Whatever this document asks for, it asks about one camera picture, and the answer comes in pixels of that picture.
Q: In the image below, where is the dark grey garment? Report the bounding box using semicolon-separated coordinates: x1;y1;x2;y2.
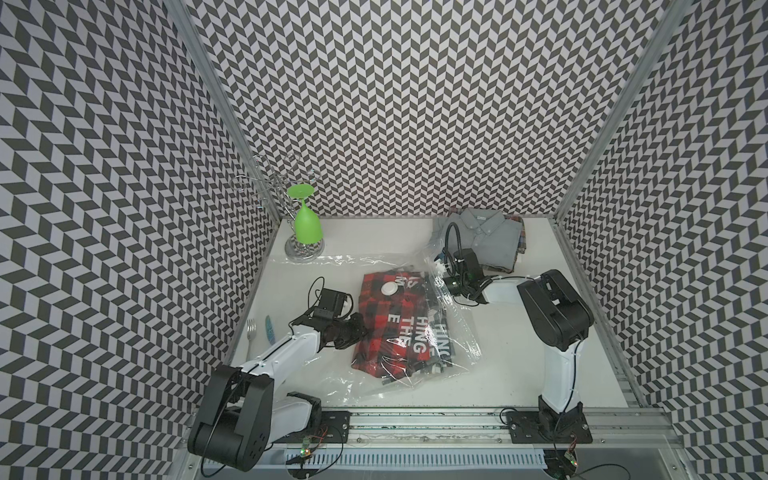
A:
431;208;520;273

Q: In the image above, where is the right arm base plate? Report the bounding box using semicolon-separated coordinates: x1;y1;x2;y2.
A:
505;409;594;445

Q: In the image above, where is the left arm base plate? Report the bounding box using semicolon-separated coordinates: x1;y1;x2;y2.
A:
299;410;352;444

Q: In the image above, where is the green plastic wine glass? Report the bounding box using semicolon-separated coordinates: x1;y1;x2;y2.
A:
287;183;323;245

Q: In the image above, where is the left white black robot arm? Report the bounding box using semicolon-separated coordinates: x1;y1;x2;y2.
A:
187;313;368;472

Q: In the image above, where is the aluminium front rail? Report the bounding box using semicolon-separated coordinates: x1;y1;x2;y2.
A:
179;406;685;451

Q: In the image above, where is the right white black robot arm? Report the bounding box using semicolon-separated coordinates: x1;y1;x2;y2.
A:
435;249;594;437

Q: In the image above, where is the red black printed shirt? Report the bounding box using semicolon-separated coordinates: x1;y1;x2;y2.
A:
351;269;454;384

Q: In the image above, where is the clear plastic vacuum bag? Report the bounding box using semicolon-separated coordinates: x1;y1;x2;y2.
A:
256;252;483;407

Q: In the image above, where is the white vacuum bag valve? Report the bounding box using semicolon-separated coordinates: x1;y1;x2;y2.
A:
381;281;399;296

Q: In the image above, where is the plaid flannel shirt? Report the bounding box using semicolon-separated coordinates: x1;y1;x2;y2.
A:
511;215;527;256

